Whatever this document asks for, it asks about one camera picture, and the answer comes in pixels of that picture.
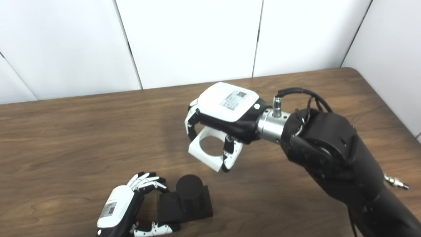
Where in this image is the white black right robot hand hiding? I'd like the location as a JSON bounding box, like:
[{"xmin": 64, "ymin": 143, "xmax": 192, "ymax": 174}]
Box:
[{"xmin": 184, "ymin": 82, "xmax": 272, "ymax": 173}]

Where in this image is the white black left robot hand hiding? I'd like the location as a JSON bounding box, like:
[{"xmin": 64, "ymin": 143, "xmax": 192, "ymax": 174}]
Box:
[{"xmin": 96, "ymin": 171, "xmax": 181, "ymax": 237}]

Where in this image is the white square piece with hole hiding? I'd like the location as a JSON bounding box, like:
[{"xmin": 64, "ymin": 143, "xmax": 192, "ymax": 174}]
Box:
[{"xmin": 188, "ymin": 126, "xmax": 244, "ymax": 173}]

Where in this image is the black peg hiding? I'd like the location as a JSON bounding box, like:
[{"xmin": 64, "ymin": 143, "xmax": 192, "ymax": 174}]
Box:
[{"xmin": 157, "ymin": 174, "xmax": 213, "ymax": 224}]

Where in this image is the silver metal plug connector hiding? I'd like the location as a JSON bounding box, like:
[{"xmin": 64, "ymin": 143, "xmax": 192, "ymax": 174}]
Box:
[{"xmin": 384, "ymin": 174, "xmax": 410, "ymax": 191}]

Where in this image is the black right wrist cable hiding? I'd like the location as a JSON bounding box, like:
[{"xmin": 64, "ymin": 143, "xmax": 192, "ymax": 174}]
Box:
[{"xmin": 273, "ymin": 87, "xmax": 359, "ymax": 237}]

